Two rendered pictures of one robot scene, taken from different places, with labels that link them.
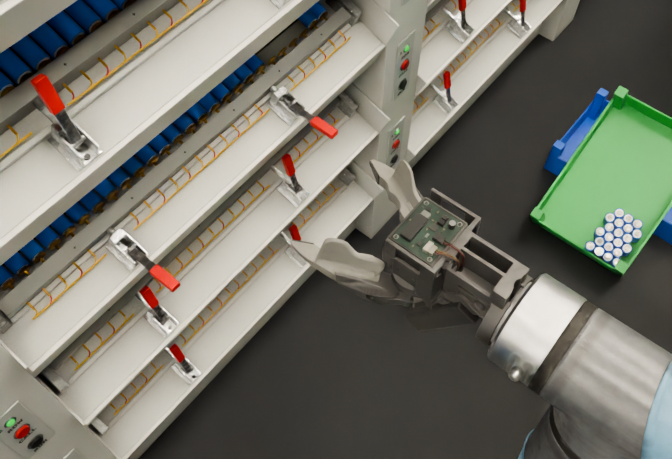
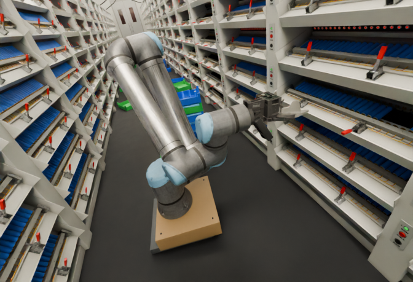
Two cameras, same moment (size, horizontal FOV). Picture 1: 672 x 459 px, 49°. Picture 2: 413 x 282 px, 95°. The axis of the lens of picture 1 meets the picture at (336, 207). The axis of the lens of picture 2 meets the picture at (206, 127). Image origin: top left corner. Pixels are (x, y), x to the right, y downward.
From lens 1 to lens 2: 89 cm
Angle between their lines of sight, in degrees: 81
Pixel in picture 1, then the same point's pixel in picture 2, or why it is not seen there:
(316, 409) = (286, 210)
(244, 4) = (363, 72)
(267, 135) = (345, 126)
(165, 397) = (290, 161)
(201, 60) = (337, 71)
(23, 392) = not seen: hidden behind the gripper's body
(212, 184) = (324, 116)
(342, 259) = not seen: hidden behind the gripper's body
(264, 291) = (323, 187)
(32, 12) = (309, 20)
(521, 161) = not seen: outside the picture
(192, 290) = (308, 144)
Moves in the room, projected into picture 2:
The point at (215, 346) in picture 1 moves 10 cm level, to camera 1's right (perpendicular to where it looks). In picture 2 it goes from (303, 172) to (301, 185)
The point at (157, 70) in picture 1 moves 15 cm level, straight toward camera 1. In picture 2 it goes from (331, 66) to (288, 70)
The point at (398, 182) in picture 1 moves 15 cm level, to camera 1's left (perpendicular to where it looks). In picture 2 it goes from (296, 110) to (303, 93)
